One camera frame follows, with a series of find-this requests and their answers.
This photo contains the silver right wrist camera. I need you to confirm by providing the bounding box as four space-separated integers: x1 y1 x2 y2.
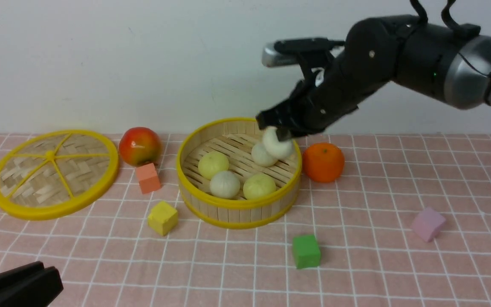
261 37 345 68

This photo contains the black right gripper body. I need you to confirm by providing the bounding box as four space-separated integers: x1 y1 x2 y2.
258 17 408 137

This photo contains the pink foam block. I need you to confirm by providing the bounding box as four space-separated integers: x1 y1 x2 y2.
411 207 446 242

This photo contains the bamboo steamer lid yellow rim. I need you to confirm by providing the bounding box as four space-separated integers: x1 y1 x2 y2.
0 130 120 221

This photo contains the yellow foam cube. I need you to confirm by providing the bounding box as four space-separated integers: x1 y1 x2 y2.
147 201 179 236

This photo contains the green foam cube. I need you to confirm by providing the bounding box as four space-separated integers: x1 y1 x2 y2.
292 235 321 269

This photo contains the salmon orange foam cube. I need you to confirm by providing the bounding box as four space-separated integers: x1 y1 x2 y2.
135 163 162 194

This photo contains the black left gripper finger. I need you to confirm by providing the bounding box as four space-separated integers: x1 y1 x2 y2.
0 261 45 288

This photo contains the red yellow apple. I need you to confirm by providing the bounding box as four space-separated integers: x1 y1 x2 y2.
118 127 162 167

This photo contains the white bun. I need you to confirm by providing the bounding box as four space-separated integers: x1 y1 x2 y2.
262 127 294 160
251 142 278 167
210 171 240 200

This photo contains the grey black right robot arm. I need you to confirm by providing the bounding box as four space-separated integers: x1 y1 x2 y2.
255 10 491 141

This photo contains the bamboo steamer tray yellow rim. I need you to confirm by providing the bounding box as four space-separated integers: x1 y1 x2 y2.
176 117 302 229

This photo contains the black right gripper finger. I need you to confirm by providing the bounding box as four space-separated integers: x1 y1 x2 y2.
0 266 63 307
256 114 277 130
275 128 294 142

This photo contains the yellow bun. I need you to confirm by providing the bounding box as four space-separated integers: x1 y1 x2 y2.
197 151 230 180
242 173 278 200

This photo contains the orange fruit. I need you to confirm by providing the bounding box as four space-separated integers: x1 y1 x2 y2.
302 142 345 183

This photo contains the pink checked tablecloth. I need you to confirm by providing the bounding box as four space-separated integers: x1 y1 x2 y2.
0 134 491 307

